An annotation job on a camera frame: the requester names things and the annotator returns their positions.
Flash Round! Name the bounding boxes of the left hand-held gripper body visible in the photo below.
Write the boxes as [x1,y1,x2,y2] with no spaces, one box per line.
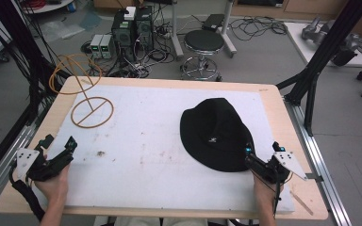
[11,147,75,183]

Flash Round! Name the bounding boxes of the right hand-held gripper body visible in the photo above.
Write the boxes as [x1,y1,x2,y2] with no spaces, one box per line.
[244,151,309,186]

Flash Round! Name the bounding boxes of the black bucket hat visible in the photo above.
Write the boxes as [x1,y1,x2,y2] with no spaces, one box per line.
[179,97,256,173]

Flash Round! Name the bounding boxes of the person's left hand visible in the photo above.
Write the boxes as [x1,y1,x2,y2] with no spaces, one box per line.
[33,162,71,206]

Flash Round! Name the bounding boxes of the person's right hand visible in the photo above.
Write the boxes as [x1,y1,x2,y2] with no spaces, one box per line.
[252,173,285,205]

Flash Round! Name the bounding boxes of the thin wooden stick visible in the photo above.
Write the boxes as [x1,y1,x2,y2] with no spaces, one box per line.
[288,190,315,217]

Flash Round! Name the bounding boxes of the white table mat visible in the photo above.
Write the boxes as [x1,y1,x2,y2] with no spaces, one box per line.
[32,84,296,215]

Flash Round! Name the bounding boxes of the grey power supply unit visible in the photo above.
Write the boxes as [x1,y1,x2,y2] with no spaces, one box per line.
[100,34,116,59]
[90,34,104,59]

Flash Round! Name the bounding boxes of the white platform board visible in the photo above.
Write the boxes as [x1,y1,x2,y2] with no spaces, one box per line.
[284,21,362,69]

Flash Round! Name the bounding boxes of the black round stool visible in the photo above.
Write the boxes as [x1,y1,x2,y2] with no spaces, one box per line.
[180,29,226,82]

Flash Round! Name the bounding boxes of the grey table leg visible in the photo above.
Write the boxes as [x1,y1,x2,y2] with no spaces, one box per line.
[221,0,238,59]
[170,0,185,61]

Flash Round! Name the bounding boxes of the black computer tower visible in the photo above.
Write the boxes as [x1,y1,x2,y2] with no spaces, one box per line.
[134,5,156,52]
[110,8,137,61]

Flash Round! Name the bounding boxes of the black flat box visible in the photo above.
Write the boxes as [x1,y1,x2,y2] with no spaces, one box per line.
[201,13,226,33]

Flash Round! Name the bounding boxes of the white box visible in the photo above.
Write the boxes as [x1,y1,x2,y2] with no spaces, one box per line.
[123,6,137,22]

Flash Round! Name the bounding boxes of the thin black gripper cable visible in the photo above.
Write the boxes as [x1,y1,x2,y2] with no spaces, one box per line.
[272,181,283,218]

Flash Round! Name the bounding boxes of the black sleeved gripper cable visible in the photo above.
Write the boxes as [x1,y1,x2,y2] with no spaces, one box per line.
[8,159,47,222]

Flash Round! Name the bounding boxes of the wooden ring hat stand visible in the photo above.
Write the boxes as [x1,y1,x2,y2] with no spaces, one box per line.
[48,53,115,129]

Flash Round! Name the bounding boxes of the aluminium table rail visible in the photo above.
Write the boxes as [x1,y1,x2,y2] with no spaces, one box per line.
[0,95,56,215]
[283,95,354,226]

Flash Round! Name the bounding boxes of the black metal frame strut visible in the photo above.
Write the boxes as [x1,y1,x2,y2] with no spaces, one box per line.
[275,0,362,137]
[0,0,74,186]

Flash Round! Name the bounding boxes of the tangle of floor cables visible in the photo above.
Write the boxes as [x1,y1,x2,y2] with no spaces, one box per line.
[80,18,178,79]

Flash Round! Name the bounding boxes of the loose black floor cables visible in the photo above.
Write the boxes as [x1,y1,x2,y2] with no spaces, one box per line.
[228,15,288,42]

